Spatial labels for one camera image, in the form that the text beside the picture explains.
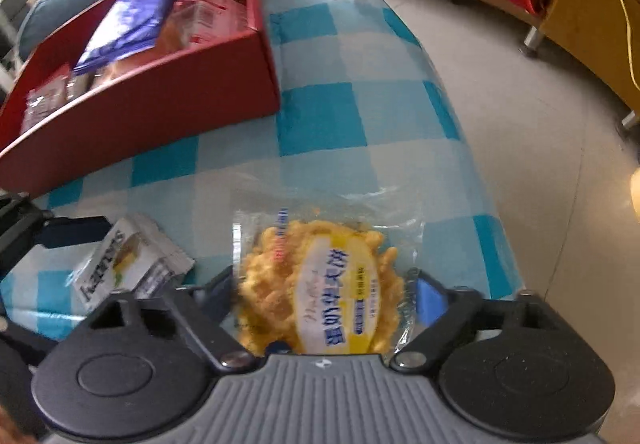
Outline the clear packet with round cake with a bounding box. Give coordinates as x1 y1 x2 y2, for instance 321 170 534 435
155 0 259 56

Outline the clear packet of yellow cookies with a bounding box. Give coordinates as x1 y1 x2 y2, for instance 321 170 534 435
230 196 426 358

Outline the wooden television stand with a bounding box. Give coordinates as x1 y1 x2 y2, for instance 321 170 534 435
272 0 640 126

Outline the white cracker packet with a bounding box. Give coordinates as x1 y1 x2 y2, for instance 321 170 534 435
67 213 197 316

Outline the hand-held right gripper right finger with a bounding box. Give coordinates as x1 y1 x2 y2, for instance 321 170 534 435
390 269 567 373

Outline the blue white checked cloth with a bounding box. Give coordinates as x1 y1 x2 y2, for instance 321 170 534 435
0 0 527 346

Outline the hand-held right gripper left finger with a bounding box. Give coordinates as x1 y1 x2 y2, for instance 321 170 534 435
85 265 257 372

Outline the red gummy snack packet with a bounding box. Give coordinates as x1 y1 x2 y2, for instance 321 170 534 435
20 63 74 136

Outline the purple snack packet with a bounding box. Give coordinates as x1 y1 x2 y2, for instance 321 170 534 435
73 0 195 76

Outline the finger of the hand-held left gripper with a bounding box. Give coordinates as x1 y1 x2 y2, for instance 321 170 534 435
0 304 86 370
0 193 115 252

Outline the red cardboard box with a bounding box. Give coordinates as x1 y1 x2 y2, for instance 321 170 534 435
0 0 282 198

